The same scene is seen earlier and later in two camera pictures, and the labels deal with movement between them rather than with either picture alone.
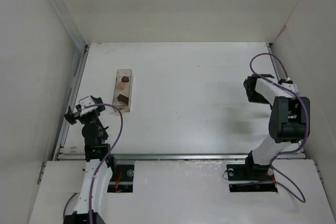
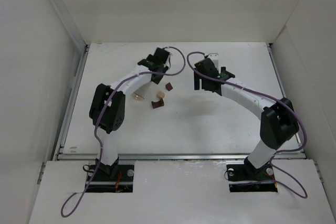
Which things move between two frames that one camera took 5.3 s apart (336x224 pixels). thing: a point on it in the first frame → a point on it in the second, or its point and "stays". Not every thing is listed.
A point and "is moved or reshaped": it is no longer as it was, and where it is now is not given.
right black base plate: x=249 y=173 stays
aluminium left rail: x=59 y=148 stays
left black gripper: x=71 y=116 → x=157 y=74
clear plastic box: x=122 y=101 is moved or reshaped
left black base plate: x=122 y=179 stays
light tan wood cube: x=121 y=85 is moved or reshaped
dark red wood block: x=125 y=79 is moved or reshaped
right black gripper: x=250 y=89 → x=200 y=81
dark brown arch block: x=122 y=98 is moved or reshaped
